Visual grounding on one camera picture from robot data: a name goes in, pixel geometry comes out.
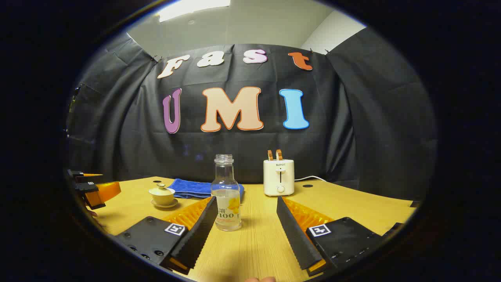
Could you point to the blue folded towel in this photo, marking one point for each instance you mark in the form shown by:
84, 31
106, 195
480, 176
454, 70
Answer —
191, 188

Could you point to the clear glass water bottle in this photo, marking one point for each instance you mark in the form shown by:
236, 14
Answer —
226, 196

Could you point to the black backdrop cloth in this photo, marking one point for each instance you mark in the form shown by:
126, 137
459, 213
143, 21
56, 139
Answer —
344, 137

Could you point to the toast bread slice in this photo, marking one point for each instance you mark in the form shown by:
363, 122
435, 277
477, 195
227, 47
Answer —
279, 154
270, 155

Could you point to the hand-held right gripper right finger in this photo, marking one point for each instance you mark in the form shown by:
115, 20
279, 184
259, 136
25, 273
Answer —
295, 235

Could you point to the white toaster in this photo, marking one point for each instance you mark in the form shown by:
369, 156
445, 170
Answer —
278, 178

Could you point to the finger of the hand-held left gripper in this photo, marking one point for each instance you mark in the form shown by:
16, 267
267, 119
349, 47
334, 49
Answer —
93, 196
80, 177

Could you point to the ceiling light panel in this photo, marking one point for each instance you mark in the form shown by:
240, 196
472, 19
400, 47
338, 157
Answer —
191, 8

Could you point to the cream ceramic teacup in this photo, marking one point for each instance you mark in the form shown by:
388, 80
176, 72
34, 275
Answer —
162, 199

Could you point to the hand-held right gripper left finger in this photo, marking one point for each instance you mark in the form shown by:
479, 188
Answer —
197, 235

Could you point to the cream ceramic saucer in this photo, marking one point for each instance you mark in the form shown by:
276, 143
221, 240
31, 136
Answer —
172, 203

